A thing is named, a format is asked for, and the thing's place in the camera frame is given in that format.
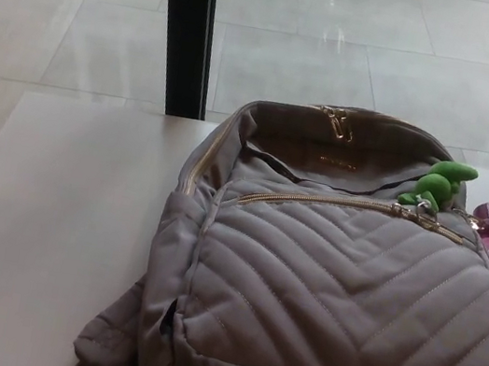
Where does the grey quilted backpack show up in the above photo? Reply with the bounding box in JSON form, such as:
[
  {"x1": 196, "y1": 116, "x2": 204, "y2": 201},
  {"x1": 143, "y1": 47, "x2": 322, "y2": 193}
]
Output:
[{"x1": 68, "y1": 66, "x2": 489, "y2": 366}]

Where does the green plush keychain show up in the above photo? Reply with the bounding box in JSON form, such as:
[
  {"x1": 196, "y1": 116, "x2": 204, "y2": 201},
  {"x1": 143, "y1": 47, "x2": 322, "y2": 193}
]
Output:
[{"x1": 396, "y1": 153, "x2": 482, "y2": 220}]

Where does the black window frame post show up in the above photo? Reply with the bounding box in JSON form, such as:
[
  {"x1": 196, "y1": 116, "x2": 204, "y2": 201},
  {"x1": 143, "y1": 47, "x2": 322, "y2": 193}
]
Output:
[{"x1": 139, "y1": 0, "x2": 228, "y2": 122}]

